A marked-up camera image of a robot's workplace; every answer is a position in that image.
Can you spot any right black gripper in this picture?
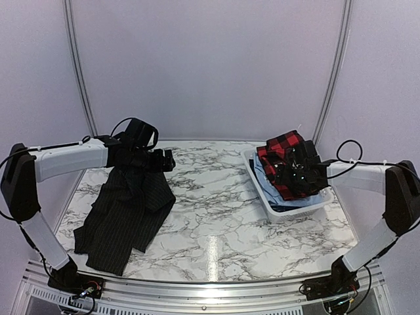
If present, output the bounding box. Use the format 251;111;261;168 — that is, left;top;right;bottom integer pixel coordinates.
274;164;310;192

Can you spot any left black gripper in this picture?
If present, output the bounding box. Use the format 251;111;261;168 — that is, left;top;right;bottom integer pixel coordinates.
129;147;175;175

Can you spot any white plastic laundry basket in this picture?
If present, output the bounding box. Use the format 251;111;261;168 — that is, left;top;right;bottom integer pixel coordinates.
240;148;335;223

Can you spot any black pinstriped long sleeve shirt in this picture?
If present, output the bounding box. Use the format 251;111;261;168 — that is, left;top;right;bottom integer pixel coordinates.
73;131;177;277

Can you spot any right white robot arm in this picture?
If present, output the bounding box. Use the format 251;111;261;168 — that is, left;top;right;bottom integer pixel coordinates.
274;136;419;300

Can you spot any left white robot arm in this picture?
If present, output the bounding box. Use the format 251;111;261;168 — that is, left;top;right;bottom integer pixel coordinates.
1;117;175;292

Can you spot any red black plaid shirt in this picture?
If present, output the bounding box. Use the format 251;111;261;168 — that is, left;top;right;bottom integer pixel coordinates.
257;130;305;200

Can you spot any light blue shirt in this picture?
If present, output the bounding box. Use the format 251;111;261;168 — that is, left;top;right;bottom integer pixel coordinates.
253;152;323;212

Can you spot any right aluminium frame post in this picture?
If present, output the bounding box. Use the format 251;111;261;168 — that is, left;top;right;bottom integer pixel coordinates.
312;0;354;146

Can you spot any aluminium frame post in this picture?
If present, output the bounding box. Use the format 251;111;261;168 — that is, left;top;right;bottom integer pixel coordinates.
62;0;100;138
312;0;354;146

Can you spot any left aluminium frame post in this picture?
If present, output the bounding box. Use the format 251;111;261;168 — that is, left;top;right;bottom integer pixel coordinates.
62;0;100;138

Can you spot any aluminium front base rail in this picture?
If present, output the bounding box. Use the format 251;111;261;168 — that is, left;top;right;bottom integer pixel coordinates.
11;261;393;314

